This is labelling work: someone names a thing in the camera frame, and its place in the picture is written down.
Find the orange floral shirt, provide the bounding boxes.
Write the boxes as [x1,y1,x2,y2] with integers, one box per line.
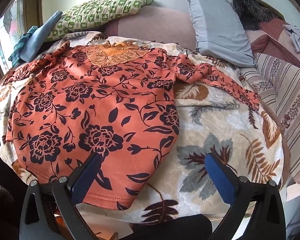
[0,40,260,210]

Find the small pale grey cloth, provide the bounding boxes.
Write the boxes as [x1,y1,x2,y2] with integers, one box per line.
[283,24,300,54]

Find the light blue cloth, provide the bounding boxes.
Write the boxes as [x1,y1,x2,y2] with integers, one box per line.
[20,10,63,63]

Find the person's left forearm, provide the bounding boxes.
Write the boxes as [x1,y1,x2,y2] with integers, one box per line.
[0,185,15,240]

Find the brown and pink quilt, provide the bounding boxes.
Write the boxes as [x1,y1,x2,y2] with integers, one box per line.
[245,22,300,68]

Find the cream leaf-print blanket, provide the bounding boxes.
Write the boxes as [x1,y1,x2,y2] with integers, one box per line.
[0,31,290,230]

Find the grey-blue pillow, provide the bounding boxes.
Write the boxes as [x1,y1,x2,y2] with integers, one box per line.
[181,0,255,68]

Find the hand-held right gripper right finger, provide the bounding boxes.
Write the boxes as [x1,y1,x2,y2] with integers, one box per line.
[204,153,287,240]

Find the stained glass window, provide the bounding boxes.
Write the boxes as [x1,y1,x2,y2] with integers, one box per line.
[0,0,25,73]

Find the person's black trousers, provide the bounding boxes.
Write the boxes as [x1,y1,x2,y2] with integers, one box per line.
[131,214,213,240]

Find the green patterned pillow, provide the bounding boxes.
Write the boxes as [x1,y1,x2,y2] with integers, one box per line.
[44,0,154,42]

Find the mauve bolster cushion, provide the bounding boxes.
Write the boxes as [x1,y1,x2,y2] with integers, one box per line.
[104,5,198,49]

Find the teal checked cloth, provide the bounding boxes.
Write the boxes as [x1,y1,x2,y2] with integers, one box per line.
[8,25,38,63]

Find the striped floral cushion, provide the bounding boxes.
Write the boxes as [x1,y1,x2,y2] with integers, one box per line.
[237,52,300,184]

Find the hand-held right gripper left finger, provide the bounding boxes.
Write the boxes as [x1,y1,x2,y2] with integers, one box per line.
[19,152,103,240]

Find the dark fuzzy garment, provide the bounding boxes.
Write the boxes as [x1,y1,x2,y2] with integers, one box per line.
[232,0,274,30]

